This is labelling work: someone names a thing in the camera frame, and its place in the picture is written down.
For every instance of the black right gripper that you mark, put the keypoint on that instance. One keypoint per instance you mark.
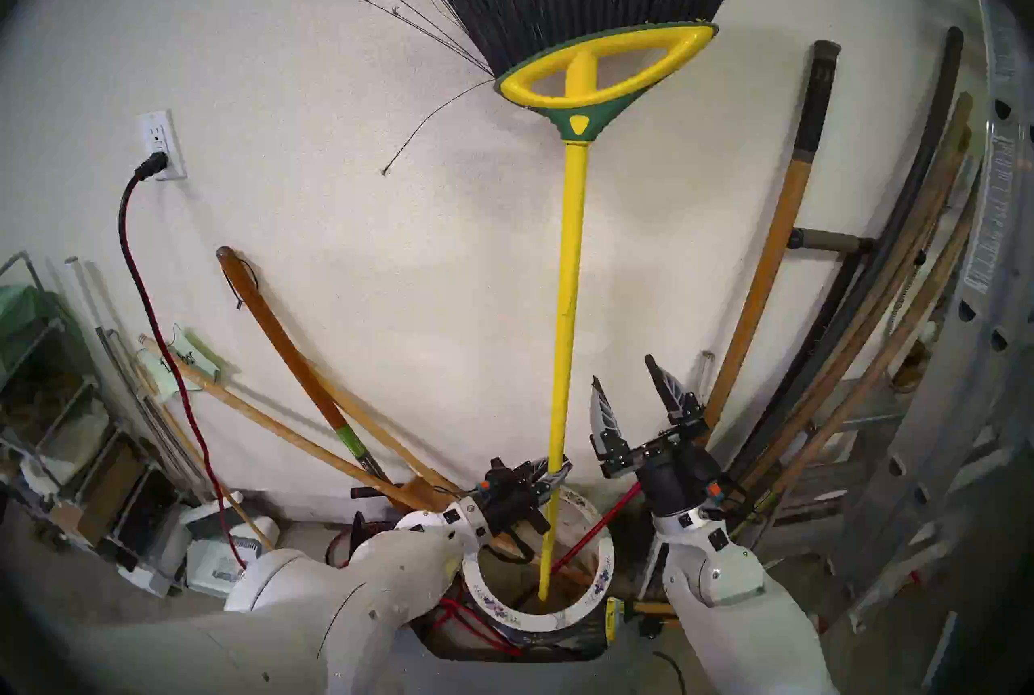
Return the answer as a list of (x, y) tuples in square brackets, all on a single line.
[(674, 471)]

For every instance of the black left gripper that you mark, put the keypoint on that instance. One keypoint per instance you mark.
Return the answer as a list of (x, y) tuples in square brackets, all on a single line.
[(513, 499)]

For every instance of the yellow broom with black bristles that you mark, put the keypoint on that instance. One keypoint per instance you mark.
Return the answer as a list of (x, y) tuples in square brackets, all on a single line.
[(569, 257)]

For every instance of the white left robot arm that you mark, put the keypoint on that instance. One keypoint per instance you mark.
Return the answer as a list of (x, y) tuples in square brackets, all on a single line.
[(363, 604)]

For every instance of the white ceramic pot floral rim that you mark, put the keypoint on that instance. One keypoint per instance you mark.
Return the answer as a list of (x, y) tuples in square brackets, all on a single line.
[(533, 621)]

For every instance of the thin red rod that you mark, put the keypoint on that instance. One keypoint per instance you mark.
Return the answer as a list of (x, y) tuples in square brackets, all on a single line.
[(602, 528)]

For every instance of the clear plastic stick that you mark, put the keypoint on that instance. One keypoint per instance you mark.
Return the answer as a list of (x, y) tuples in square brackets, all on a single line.
[(707, 378)]

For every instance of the small yellow box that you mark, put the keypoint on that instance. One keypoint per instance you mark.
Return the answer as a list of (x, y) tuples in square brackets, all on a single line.
[(615, 621)]

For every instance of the green black labelled tool shaft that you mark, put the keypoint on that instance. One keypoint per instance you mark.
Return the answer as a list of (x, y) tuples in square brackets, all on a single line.
[(755, 508)]

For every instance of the silver step ladder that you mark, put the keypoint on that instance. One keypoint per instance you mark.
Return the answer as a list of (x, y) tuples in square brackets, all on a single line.
[(856, 419)]

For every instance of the light wooden stick threaded tip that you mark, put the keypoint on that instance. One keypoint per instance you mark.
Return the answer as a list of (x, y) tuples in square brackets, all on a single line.
[(283, 427)]

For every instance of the white floor appliance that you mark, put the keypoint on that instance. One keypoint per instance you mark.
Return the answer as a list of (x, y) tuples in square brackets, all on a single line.
[(218, 556)]

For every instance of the aluminium extension ladder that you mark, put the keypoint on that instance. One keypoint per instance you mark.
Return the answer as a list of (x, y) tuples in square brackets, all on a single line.
[(985, 378)]

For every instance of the mint green paper piece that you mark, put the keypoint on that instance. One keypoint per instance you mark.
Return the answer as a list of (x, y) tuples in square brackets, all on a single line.
[(190, 362)]

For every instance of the bundle of metal rods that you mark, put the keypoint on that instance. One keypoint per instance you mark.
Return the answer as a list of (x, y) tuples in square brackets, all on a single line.
[(153, 419)]

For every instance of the brown cardboard box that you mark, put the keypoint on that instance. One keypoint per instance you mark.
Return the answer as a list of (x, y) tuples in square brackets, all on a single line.
[(113, 483)]

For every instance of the white plastic pipe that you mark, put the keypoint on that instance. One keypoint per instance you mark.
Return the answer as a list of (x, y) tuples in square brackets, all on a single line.
[(85, 298)]

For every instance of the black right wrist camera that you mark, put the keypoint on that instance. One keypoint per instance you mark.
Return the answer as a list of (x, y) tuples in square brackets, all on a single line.
[(723, 495)]

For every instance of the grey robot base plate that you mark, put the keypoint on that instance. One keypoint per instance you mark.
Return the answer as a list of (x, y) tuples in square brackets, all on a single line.
[(525, 677)]

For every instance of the white wall outlet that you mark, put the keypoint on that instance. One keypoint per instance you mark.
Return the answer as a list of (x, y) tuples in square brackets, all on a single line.
[(161, 140)]

